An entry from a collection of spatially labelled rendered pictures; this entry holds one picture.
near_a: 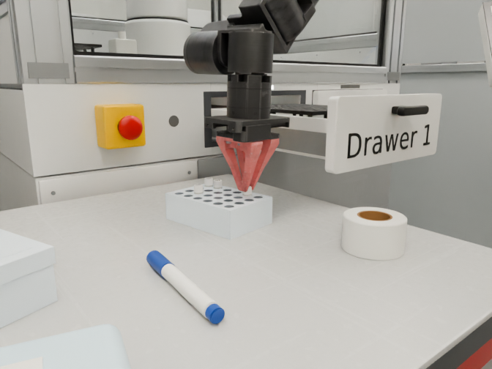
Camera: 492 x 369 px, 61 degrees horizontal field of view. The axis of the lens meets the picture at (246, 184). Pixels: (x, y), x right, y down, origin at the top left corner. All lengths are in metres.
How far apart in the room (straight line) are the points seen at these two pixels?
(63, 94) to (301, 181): 0.60
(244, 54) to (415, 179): 2.13
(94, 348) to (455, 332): 0.26
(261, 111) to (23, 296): 0.33
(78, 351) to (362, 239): 0.31
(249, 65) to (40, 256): 0.31
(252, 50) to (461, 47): 1.99
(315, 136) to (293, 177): 0.40
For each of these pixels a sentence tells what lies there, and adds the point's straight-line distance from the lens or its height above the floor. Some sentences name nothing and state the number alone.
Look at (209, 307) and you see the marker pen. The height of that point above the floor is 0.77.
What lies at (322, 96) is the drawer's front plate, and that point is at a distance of 1.06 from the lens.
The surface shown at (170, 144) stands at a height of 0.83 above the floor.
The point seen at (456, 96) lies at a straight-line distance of 2.45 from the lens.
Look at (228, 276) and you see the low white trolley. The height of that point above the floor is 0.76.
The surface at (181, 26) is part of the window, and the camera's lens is 0.86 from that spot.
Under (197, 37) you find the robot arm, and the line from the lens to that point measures 0.59.
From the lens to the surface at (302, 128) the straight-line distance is 0.67.
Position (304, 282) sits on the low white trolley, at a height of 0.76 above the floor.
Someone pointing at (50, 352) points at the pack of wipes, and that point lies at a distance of 0.27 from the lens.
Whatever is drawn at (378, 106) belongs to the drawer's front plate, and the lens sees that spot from 0.68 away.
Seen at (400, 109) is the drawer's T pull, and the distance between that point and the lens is 0.67.
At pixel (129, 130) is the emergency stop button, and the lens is 0.70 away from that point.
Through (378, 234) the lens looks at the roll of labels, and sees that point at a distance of 0.47.
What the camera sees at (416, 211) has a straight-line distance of 2.62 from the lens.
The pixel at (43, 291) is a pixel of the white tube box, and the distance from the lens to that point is 0.40.
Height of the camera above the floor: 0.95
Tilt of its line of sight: 14 degrees down
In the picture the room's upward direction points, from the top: straight up
